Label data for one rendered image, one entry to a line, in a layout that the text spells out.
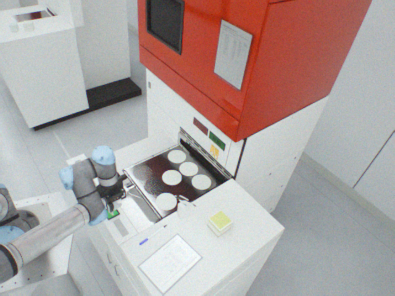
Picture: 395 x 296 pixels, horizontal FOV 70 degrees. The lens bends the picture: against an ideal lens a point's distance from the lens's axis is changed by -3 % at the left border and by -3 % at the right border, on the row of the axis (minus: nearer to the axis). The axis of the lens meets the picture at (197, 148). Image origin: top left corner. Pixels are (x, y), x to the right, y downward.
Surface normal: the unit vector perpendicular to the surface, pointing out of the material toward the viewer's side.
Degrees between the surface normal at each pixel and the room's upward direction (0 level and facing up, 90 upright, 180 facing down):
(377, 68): 90
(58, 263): 0
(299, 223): 0
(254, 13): 90
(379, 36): 90
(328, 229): 0
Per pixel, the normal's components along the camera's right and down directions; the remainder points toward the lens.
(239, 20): -0.78, 0.38
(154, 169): 0.10, -0.71
